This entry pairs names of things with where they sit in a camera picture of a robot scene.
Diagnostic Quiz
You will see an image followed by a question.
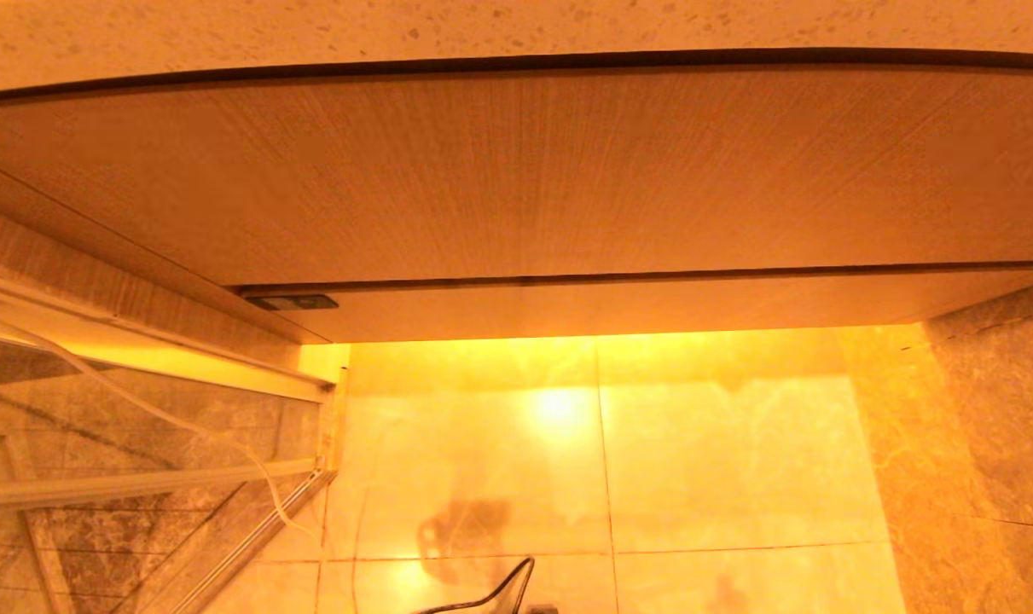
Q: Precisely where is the small black sensor switch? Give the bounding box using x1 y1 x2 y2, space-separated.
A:
245 293 340 311

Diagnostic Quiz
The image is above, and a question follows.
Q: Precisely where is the thin white cable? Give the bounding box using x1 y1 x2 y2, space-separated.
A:
0 303 322 542

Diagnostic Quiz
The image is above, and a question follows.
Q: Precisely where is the wooden drawer with cutout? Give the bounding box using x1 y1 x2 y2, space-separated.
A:
236 260 1033 345

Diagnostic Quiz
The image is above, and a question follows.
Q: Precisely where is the wooden vanity cabinet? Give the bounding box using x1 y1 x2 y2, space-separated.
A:
0 53 1033 344

